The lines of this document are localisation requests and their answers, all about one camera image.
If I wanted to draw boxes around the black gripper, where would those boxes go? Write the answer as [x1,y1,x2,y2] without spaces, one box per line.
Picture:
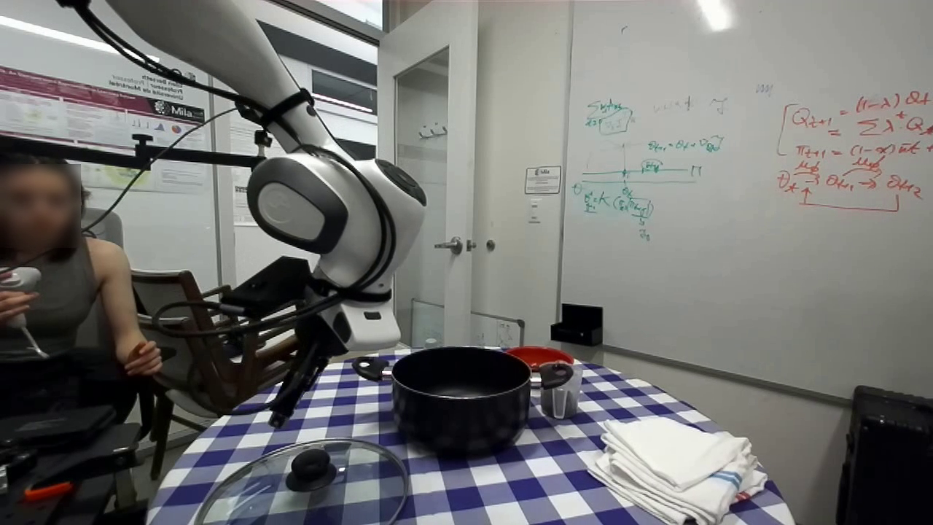
[264,313,344,431]

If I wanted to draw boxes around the glass lid with black knob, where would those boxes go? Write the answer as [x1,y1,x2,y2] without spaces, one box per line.
[188,434,410,525]

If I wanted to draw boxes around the person's left forearm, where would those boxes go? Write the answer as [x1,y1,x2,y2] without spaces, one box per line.
[108,285,158,351]

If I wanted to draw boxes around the black cooking pot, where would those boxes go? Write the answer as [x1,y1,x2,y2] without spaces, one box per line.
[350,343,576,461]

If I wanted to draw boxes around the person's left hand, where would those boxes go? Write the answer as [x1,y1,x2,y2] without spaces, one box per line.
[120,334,165,380]

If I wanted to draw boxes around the person's right hand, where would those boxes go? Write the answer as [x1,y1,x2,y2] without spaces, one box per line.
[0,285,40,333]

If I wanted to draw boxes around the dark wooden chair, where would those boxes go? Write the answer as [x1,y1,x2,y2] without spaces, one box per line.
[130,267,315,479]

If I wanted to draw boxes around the blue white checkered tablecloth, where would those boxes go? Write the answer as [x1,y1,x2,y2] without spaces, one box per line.
[143,351,799,525]

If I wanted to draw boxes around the black bag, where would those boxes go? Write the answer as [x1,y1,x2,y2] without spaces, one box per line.
[0,400,145,492]

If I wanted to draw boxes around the red bowl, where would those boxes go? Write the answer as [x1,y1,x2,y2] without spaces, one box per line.
[505,343,576,372]

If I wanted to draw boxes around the person in grey top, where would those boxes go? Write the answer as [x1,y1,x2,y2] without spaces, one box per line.
[0,158,165,419]

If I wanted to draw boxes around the white door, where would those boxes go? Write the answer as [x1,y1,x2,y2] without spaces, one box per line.
[390,44,481,353]

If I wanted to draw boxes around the small black box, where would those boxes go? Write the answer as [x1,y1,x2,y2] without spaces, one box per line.
[547,301,605,351]

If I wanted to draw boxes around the black boom rod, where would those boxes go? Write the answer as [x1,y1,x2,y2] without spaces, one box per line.
[0,130,272,174]

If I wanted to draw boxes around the folded white towels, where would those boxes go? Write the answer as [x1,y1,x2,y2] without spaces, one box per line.
[585,413,770,525]

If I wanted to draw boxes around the whiteboard with writing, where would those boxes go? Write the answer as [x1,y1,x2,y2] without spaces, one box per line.
[560,0,933,403]

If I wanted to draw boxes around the large black case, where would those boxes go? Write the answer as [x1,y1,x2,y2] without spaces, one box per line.
[834,381,933,525]

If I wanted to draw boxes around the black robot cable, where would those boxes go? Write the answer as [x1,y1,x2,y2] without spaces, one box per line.
[56,0,403,343]

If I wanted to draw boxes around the silver door handle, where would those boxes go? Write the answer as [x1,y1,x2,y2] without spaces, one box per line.
[430,232,470,259]

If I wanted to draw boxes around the orange handled tool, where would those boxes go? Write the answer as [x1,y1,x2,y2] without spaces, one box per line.
[21,479,79,507]

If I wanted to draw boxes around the small white wall sign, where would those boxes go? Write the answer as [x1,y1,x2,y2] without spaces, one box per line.
[521,164,566,199]

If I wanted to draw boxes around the purple banner wall poster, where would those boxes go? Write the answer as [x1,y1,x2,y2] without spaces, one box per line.
[0,60,209,152]

